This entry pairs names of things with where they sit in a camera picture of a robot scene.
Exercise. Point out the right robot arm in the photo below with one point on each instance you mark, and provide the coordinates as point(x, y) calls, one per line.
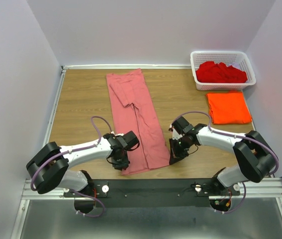
point(255, 159)

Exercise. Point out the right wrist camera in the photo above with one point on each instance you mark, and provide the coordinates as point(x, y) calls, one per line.
point(175, 134)

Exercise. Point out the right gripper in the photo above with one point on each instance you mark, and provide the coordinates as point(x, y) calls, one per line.
point(174, 155)

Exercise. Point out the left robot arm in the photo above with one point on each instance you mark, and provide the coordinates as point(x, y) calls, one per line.
point(51, 167)

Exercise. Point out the aluminium front rail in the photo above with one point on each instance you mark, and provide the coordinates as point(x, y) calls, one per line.
point(267, 188)

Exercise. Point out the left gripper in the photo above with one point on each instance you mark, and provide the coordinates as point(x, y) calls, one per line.
point(125, 163)

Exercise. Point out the pink t-shirt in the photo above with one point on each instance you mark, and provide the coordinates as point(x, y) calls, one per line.
point(132, 110)

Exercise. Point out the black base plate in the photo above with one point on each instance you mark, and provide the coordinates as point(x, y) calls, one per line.
point(133, 193)

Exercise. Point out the folded orange t-shirt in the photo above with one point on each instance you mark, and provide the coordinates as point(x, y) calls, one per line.
point(228, 108)

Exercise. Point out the red t-shirt in basket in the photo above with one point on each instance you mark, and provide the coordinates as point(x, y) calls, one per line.
point(211, 72)

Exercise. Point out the white plastic laundry basket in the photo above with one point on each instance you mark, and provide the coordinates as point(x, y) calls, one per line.
point(228, 58)

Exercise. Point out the lavender garment in basket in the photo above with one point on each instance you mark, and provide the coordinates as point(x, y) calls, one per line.
point(235, 65)

